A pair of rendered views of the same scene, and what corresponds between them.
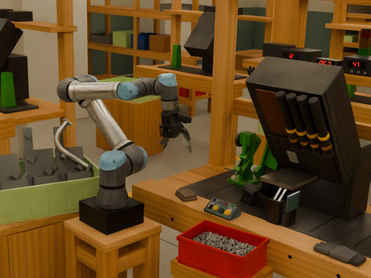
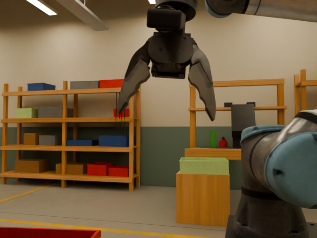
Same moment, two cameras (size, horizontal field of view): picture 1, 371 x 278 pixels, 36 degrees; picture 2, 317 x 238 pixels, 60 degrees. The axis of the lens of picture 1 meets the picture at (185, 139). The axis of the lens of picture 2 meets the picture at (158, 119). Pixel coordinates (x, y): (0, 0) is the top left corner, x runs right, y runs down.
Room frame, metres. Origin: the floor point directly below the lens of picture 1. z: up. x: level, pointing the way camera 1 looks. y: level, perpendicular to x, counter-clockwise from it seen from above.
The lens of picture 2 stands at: (2.81, -0.18, 1.17)
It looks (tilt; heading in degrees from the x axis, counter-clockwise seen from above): 2 degrees up; 152
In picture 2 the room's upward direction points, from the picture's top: straight up
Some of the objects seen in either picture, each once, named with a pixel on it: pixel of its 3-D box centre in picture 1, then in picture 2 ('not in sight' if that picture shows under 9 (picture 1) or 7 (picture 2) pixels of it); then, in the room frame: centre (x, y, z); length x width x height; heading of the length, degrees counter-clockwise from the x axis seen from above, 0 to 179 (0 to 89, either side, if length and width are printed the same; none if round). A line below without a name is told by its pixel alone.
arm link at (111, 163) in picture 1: (113, 167); (270, 156); (2.40, 0.32, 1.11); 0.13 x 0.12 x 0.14; 149
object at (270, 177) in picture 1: (300, 174); not in sight; (2.39, -0.51, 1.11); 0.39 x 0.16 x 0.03; 138
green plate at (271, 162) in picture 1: (276, 152); not in sight; (2.52, -0.42, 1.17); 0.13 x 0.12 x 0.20; 48
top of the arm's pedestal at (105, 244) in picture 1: (112, 226); not in sight; (2.39, 0.32, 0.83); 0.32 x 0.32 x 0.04; 44
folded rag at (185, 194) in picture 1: (186, 194); not in sight; (2.60, -0.01, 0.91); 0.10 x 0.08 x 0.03; 24
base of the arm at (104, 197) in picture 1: (112, 192); (269, 209); (2.39, 0.32, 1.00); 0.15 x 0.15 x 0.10
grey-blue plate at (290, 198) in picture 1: (292, 208); not in sight; (2.34, -0.48, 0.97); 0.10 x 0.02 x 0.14; 138
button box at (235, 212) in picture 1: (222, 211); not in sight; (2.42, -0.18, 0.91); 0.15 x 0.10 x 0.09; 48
